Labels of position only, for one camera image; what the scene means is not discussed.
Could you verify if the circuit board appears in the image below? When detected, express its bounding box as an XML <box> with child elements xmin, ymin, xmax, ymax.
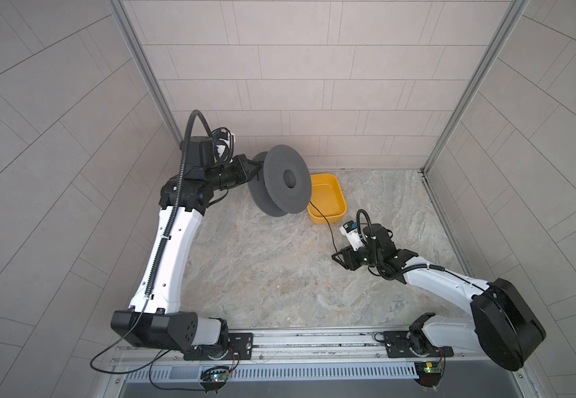
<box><xmin>414</xmin><ymin>362</ymin><xmax>443</xmax><ymax>388</ymax></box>
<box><xmin>200</xmin><ymin>366</ymin><xmax>231</xmax><ymax>384</ymax></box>

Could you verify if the dark grey cable spool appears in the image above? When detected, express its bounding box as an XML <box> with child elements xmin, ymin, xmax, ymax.
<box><xmin>248</xmin><ymin>144</ymin><xmax>312</xmax><ymax>217</ymax></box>

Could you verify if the left circuit board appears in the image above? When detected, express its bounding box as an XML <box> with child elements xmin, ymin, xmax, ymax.
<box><xmin>200</xmin><ymin>366</ymin><xmax>231</xmax><ymax>384</ymax></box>

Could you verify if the yellow plastic bin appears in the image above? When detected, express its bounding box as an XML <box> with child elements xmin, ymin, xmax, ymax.
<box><xmin>307</xmin><ymin>173</ymin><xmax>347</xmax><ymax>225</ymax></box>

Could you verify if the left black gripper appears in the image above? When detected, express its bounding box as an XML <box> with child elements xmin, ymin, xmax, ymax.
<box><xmin>199</xmin><ymin>155</ymin><xmax>260</xmax><ymax>194</ymax></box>

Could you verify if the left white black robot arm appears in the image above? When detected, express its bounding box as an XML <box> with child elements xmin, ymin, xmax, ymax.
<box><xmin>111</xmin><ymin>110</ymin><xmax>262</xmax><ymax>358</ymax></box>

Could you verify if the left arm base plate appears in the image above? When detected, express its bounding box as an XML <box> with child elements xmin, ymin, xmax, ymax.
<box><xmin>183</xmin><ymin>333</ymin><xmax>254</xmax><ymax>361</ymax></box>

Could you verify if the right circuit board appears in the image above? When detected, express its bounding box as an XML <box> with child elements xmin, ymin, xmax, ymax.
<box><xmin>414</xmin><ymin>362</ymin><xmax>443</xmax><ymax>388</ymax></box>

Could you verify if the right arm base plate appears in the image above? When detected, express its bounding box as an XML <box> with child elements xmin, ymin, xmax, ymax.
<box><xmin>375</xmin><ymin>330</ymin><xmax>454</xmax><ymax>359</ymax></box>

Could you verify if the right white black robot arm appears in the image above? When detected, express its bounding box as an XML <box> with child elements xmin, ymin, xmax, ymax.
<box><xmin>331</xmin><ymin>209</ymin><xmax>547</xmax><ymax>371</ymax></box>

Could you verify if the black cable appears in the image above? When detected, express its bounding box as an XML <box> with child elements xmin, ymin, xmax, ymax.
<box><xmin>309</xmin><ymin>200</ymin><xmax>339</xmax><ymax>255</ymax></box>

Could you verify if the aluminium mounting rail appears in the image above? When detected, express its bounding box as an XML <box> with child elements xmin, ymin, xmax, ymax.
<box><xmin>108</xmin><ymin>325</ymin><xmax>525</xmax><ymax>369</ymax></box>

